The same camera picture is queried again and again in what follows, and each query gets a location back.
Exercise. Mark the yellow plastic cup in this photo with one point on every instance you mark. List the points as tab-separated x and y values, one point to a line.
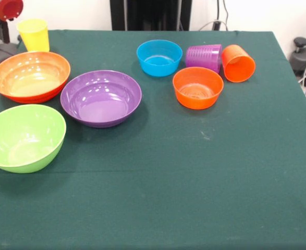
35	36

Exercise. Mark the purple plastic cup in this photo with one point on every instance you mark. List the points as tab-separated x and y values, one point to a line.
203	57

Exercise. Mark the black clamp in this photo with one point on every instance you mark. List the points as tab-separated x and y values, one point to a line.
216	26

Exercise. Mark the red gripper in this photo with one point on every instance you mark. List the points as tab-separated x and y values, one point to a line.
6	9

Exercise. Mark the purple plastic bowl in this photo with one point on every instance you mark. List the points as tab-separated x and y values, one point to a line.
100	104

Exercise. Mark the orange plastic cup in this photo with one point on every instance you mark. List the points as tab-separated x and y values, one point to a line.
237	65

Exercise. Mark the black office chair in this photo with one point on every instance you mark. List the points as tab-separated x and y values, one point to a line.
1	53

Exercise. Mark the wide orange plastic bowl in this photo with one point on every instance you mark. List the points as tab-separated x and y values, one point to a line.
30	80

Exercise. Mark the blue plastic bowl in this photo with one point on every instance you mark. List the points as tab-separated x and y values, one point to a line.
158	65

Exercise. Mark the lime green plastic bowl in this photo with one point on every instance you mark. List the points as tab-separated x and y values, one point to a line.
25	140

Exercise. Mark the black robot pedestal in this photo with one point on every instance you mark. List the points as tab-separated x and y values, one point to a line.
152	13

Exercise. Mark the small orange plastic bowl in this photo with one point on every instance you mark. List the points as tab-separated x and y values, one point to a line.
198	91

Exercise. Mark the black stand with knob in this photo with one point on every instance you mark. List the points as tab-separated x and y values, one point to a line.
302	56

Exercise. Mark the dark green tablecloth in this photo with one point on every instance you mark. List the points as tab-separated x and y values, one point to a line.
168	182

